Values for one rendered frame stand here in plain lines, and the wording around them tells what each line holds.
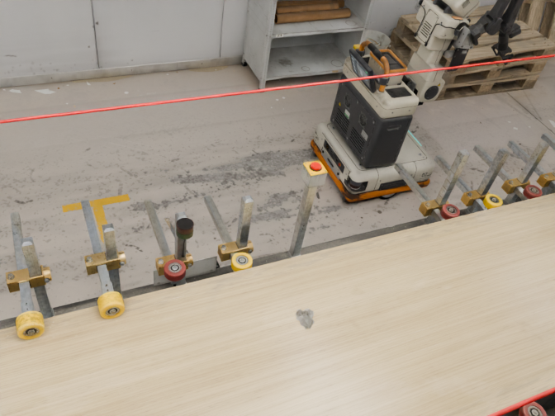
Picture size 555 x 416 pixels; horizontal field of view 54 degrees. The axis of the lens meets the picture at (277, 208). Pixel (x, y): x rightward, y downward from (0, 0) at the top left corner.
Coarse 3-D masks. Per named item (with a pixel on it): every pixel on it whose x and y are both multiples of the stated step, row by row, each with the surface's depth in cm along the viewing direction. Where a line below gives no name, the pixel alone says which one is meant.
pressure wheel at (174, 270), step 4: (172, 260) 203; (176, 260) 203; (168, 264) 201; (172, 264) 202; (176, 264) 202; (180, 264) 202; (184, 264) 202; (164, 268) 200; (168, 268) 200; (172, 268) 201; (176, 268) 201; (180, 268) 201; (184, 268) 201; (164, 272) 200; (168, 272) 199; (172, 272) 199; (176, 272) 199; (180, 272) 199; (184, 272) 201; (164, 276) 201; (168, 276) 199; (172, 276) 198; (176, 276) 198; (180, 276) 199; (184, 276) 202; (172, 280) 200; (176, 280) 200; (176, 284) 208
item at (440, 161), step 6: (438, 156) 283; (438, 162) 283; (444, 162) 280; (444, 168) 279; (462, 180) 272; (462, 186) 269; (468, 186) 269; (474, 204) 264; (480, 204) 261; (480, 210) 261
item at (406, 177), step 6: (396, 168) 274; (402, 168) 272; (402, 174) 271; (408, 174) 270; (408, 180) 267; (414, 180) 267; (414, 186) 264; (414, 192) 265; (420, 192) 261; (420, 198) 261; (426, 198) 259; (438, 210) 254; (438, 216) 251
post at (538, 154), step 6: (540, 144) 257; (546, 144) 256; (534, 150) 261; (540, 150) 258; (546, 150) 258; (534, 156) 261; (540, 156) 260; (528, 162) 266; (534, 162) 262; (528, 168) 266; (534, 168) 266; (522, 174) 270; (528, 174) 268; (522, 180) 271; (510, 198) 280; (516, 198) 281
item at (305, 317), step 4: (308, 308) 197; (296, 312) 194; (300, 312) 194; (304, 312) 195; (308, 312) 194; (312, 312) 196; (296, 316) 193; (300, 316) 193; (304, 316) 193; (308, 316) 194; (312, 316) 194; (300, 320) 192; (304, 320) 191; (308, 320) 193; (312, 320) 192; (304, 324) 191; (308, 324) 190
